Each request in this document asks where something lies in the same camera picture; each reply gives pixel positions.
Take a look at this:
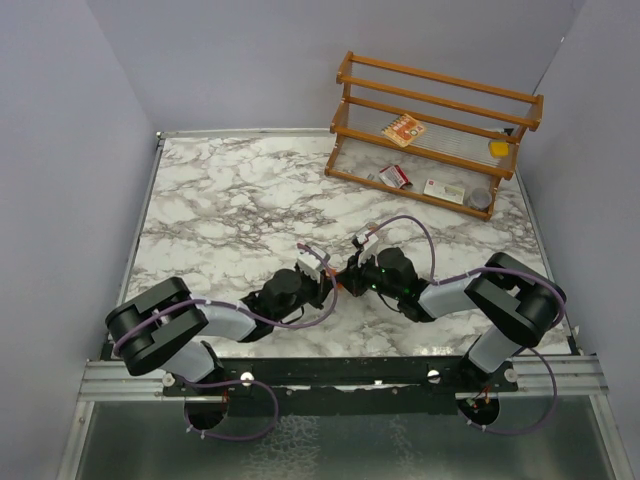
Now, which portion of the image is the orange pill organizer box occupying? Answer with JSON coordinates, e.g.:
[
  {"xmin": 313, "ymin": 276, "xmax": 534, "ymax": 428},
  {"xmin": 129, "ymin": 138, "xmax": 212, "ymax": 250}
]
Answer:
[{"xmin": 327, "ymin": 267, "xmax": 343, "ymax": 291}]

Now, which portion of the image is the orange spiral notebook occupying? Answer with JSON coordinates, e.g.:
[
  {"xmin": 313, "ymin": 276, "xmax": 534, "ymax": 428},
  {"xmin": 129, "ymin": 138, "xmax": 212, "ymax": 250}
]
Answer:
[{"xmin": 381, "ymin": 114, "xmax": 426, "ymax": 148}]

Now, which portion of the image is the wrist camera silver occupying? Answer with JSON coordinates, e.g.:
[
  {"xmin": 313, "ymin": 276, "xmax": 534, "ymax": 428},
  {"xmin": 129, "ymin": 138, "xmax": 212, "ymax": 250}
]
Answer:
[
  {"xmin": 296, "ymin": 243, "xmax": 330, "ymax": 283},
  {"xmin": 352, "ymin": 226, "xmax": 379, "ymax": 266}
]

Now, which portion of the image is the clear round jar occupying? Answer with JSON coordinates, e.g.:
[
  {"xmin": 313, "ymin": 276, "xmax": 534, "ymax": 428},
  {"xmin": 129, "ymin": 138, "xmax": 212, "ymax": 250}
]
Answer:
[{"xmin": 465, "ymin": 187, "xmax": 493, "ymax": 211}]

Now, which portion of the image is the white red medicine box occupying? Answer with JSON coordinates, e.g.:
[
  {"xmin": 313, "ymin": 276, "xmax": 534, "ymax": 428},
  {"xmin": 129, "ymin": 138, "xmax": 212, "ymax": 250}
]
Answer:
[{"xmin": 423, "ymin": 179, "xmax": 465, "ymax": 205}]

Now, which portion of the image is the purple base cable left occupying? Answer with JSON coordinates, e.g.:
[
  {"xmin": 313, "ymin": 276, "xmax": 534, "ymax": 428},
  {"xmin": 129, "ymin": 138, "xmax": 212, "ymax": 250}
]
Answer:
[{"xmin": 169, "ymin": 373, "xmax": 282, "ymax": 441}]

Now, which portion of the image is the wooden three-tier shelf rack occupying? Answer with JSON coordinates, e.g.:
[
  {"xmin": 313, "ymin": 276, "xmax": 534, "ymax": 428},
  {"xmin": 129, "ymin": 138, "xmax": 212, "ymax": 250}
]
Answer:
[{"xmin": 324, "ymin": 52, "xmax": 544, "ymax": 221}]

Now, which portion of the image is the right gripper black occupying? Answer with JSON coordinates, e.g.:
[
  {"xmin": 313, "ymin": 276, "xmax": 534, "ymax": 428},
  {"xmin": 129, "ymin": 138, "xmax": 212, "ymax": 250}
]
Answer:
[{"xmin": 334, "ymin": 249, "xmax": 402, "ymax": 301}]

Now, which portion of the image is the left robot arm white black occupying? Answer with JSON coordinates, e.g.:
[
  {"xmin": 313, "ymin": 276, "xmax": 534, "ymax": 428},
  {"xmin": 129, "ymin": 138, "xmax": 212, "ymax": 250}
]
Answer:
[{"xmin": 105, "ymin": 260, "xmax": 337, "ymax": 395}]

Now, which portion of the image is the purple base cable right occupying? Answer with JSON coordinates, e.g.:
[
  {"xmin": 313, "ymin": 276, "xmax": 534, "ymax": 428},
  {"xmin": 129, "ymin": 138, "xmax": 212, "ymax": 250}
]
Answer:
[{"xmin": 464, "ymin": 347, "xmax": 560, "ymax": 436}]

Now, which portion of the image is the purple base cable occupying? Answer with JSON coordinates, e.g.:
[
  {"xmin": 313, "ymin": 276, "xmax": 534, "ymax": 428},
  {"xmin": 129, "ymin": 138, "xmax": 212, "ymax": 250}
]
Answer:
[
  {"xmin": 464, "ymin": 347, "xmax": 560, "ymax": 436},
  {"xmin": 169, "ymin": 373, "xmax": 282, "ymax": 441}
]

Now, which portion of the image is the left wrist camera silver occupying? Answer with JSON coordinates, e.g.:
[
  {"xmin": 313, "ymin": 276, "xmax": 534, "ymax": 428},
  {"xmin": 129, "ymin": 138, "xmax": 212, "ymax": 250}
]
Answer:
[{"xmin": 296, "ymin": 243, "xmax": 330, "ymax": 283}]

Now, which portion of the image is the yellow small container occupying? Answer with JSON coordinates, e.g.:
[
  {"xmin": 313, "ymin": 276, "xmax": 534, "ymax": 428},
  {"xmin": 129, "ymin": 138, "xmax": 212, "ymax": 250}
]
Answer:
[{"xmin": 488, "ymin": 140, "xmax": 510, "ymax": 159}]

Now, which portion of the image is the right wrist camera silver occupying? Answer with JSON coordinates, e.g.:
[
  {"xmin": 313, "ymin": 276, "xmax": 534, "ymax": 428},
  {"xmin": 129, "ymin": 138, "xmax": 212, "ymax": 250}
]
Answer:
[{"xmin": 352, "ymin": 226, "xmax": 379, "ymax": 266}]

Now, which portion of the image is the red white torn packet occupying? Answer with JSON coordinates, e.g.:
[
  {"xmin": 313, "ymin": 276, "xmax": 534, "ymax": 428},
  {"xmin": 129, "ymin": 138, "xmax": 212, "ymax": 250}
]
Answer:
[{"xmin": 378, "ymin": 165, "xmax": 412, "ymax": 189}]

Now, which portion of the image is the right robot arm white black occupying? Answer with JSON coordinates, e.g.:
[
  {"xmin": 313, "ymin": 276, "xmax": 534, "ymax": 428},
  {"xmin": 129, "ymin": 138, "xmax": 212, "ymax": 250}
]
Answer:
[{"xmin": 337, "ymin": 248, "xmax": 566, "ymax": 391}]

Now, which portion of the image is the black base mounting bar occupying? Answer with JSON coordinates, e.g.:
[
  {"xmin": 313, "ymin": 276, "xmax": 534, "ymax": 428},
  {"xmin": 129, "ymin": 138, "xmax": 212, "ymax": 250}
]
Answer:
[{"xmin": 164, "ymin": 339, "xmax": 521, "ymax": 419}]

